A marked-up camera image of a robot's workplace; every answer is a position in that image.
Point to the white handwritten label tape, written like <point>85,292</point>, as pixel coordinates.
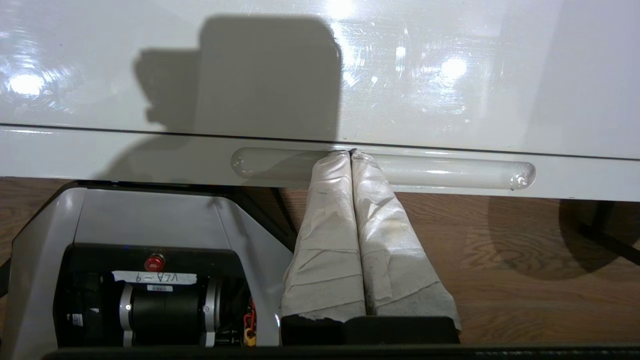
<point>150,277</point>

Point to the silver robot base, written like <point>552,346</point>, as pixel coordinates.
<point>150,220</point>

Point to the white glossy low cabinet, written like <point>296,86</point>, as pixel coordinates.
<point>500,115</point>

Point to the right gripper white taped left finger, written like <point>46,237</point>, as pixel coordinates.
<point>327,240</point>

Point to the red round button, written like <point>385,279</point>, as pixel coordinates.
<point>155,262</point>

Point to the right gripper white taped right finger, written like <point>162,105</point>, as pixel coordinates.
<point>395,260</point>

